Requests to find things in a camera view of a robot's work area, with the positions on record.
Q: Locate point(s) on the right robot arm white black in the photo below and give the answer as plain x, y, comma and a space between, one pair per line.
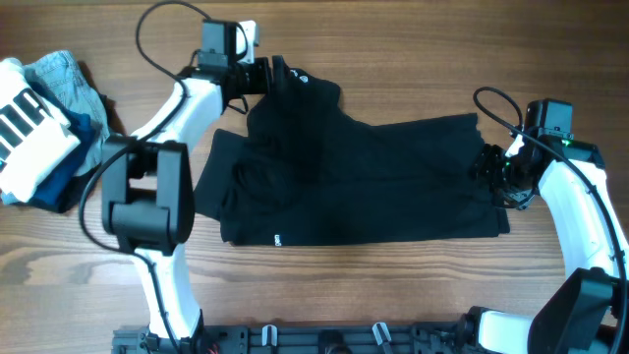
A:
589, 311

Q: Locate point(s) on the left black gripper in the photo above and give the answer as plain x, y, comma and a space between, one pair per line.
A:
264, 84

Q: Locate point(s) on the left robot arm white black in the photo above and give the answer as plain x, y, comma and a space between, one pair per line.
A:
147, 200

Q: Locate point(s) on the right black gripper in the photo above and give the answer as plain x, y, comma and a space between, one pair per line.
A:
485, 161

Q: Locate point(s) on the navy blue folded garment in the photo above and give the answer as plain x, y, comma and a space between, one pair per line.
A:
51, 189

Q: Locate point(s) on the light blue denim garment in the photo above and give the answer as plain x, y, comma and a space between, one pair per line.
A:
60, 73

